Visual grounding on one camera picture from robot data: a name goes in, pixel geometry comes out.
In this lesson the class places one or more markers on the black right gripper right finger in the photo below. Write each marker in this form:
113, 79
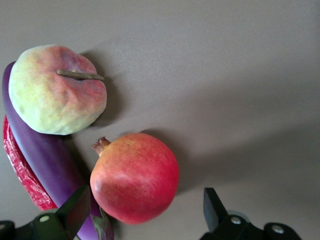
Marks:
215, 215

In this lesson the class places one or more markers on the red chili pepper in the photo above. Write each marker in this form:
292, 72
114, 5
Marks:
22, 172

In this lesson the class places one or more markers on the red pomegranate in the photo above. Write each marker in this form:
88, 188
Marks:
135, 180

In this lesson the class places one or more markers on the brown table cloth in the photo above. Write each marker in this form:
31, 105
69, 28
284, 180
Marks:
212, 75

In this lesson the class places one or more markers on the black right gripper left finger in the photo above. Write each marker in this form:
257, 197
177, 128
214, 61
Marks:
72, 212

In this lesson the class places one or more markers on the yellow-red peach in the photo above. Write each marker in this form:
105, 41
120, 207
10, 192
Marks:
50, 100

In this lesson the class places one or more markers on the purple eggplant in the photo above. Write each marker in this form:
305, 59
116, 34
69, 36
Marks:
45, 155

